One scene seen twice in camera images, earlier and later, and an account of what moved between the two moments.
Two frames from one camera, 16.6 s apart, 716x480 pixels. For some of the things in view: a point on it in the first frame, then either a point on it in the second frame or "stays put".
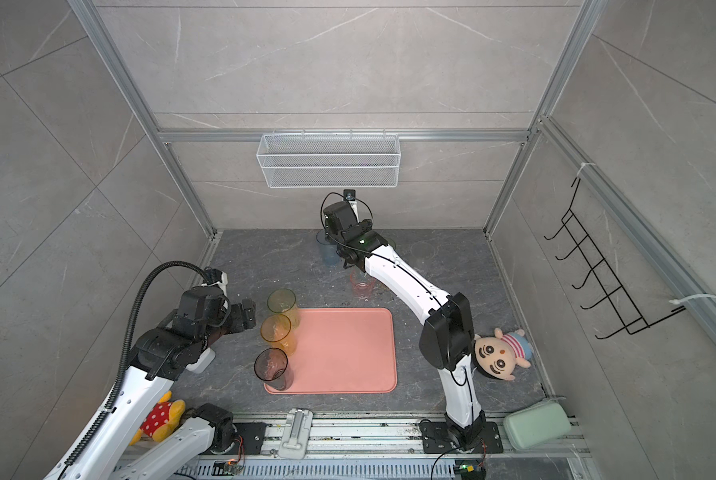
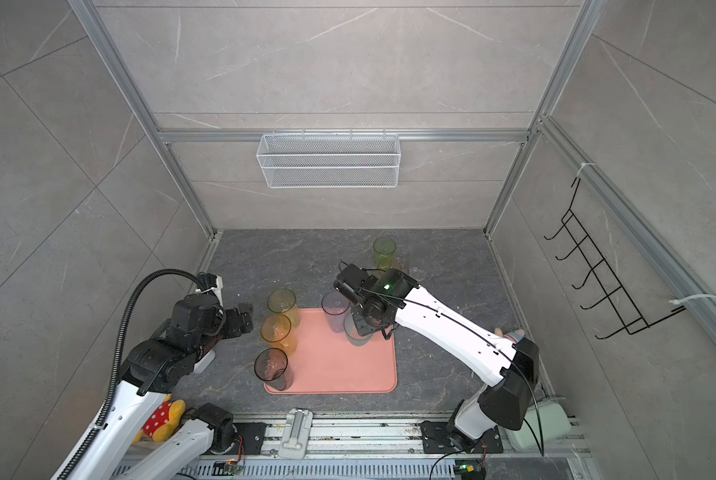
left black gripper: [238, 323] stays put
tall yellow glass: [278, 329] stays put
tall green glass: [283, 301] stays put
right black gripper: [367, 225] -> [362, 326]
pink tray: [344, 351] stays put
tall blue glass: [329, 247] -> [335, 305]
